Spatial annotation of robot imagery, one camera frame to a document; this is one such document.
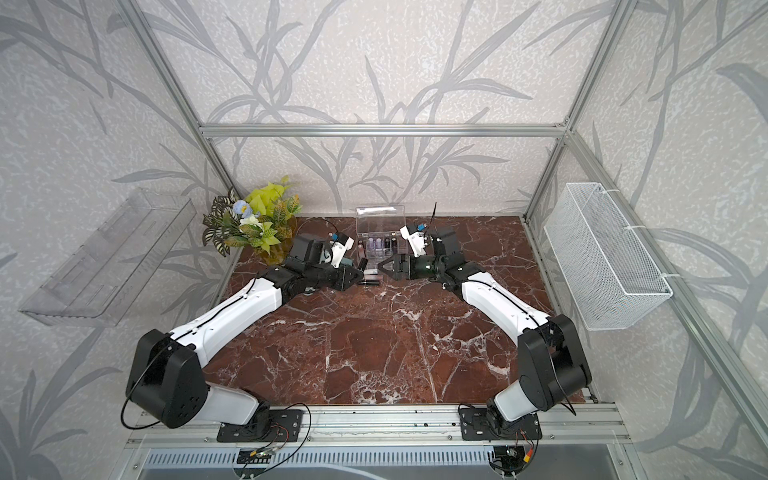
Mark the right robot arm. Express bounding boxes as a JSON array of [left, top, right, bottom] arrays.
[[378, 224, 592, 431]]

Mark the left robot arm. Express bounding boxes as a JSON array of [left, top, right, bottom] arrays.
[[124, 233, 365, 438]]

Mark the clear acrylic lipstick organizer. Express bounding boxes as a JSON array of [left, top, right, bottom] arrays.
[[355, 204, 408, 269]]

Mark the artificial plant in vase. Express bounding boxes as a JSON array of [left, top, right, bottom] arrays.
[[202, 177, 302, 265]]

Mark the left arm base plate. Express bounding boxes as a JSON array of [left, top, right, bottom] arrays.
[[216, 407, 305, 443]]

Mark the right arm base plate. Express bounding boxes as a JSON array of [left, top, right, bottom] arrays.
[[458, 403, 542, 441]]

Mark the white wire mesh basket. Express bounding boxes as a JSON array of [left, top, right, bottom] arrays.
[[544, 182, 673, 331]]

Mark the aluminium front rail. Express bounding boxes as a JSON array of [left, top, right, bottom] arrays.
[[126, 403, 631, 449]]

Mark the clear plastic wall shelf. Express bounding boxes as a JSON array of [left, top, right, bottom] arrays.
[[19, 188, 196, 327]]

